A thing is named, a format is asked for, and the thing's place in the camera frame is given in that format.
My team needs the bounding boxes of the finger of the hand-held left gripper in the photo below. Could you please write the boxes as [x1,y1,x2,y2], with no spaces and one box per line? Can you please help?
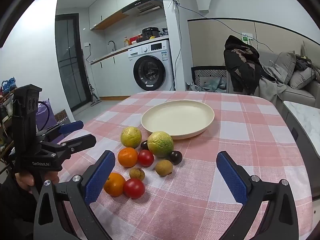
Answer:
[57,134,97,156]
[37,120,84,142]

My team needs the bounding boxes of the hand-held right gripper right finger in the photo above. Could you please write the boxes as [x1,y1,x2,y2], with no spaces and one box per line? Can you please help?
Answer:
[216,151,300,240]

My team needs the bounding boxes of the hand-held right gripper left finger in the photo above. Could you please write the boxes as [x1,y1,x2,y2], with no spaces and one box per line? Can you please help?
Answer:
[33,150,116,240]

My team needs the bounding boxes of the orange mandarin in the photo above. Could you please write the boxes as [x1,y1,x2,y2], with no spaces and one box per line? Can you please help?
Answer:
[103,172,126,197]
[117,147,139,168]

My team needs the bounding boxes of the red tomato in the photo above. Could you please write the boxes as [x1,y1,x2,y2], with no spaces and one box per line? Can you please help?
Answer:
[137,149,155,167]
[123,178,146,199]

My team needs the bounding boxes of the brown longan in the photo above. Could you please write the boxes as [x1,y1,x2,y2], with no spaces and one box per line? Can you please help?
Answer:
[155,159,174,177]
[129,168,146,182]

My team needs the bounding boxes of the green apple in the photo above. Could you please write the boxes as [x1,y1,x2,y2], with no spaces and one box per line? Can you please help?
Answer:
[120,127,142,148]

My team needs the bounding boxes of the cream round plate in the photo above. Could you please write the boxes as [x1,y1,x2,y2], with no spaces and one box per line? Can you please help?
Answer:
[141,100,215,140]

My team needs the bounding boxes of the person's left forearm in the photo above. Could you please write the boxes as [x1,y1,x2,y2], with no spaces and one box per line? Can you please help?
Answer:
[0,174,38,240]

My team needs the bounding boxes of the person's left hand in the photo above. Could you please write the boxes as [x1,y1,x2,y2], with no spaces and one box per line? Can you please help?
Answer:
[15,172,61,194]

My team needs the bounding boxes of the cardboard box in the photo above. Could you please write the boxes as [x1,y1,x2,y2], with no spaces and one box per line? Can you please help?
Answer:
[54,109,68,123]

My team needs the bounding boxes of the purple bag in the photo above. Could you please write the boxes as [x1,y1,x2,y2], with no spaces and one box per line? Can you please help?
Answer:
[36,99,59,133]

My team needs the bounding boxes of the stick vacuum cleaner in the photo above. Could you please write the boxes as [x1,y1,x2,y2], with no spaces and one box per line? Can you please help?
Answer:
[81,47,102,106]

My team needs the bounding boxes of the pink checked tablecloth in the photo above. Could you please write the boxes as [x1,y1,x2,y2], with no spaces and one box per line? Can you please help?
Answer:
[54,90,314,240]

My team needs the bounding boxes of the blue shoes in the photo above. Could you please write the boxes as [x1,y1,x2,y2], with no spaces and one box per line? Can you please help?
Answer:
[1,78,17,95]

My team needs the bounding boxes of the white kitchen counter cabinets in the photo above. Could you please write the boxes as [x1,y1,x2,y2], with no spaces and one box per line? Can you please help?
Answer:
[90,50,135,98]

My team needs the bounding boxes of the black glass door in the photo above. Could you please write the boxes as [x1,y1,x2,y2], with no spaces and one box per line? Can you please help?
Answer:
[55,14,92,113]

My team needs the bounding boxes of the white marble side table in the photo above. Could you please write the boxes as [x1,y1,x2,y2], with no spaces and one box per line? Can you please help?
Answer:
[282,101,320,188]

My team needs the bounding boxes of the white washing machine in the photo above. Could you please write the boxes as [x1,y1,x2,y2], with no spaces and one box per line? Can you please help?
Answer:
[127,39,175,92]

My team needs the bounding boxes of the pale plastic bags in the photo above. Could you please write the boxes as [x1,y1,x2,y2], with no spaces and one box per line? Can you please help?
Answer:
[186,76,227,92]

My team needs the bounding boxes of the grey sofa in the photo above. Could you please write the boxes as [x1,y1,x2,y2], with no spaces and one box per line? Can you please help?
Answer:
[257,40,320,108]

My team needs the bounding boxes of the black patterned basket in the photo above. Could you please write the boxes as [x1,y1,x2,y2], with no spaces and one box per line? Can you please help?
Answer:
[191,66,227,90]

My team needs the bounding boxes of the black jacket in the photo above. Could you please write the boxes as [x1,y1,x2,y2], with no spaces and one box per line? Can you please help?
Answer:
[223,35,265,96]

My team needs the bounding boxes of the small grey cushion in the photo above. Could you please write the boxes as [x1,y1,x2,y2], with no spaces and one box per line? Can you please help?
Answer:
[289,66,317,90]

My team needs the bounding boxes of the black pressure cooker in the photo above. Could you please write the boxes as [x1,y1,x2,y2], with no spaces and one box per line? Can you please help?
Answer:
[142,27,160,40]

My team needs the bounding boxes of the large grey cushion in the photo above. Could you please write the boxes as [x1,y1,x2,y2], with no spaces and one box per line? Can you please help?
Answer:
[274,51,297,83]

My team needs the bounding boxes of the dark clothes pile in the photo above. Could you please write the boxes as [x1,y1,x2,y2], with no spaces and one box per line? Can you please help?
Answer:
[295,54,320,80]

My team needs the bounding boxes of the steel range hood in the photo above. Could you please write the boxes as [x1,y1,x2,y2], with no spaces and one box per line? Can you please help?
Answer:
[122,0,164,18]

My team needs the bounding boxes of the white wall cabinets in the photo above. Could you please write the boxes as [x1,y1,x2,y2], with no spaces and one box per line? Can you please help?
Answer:
[89,0,165,30]

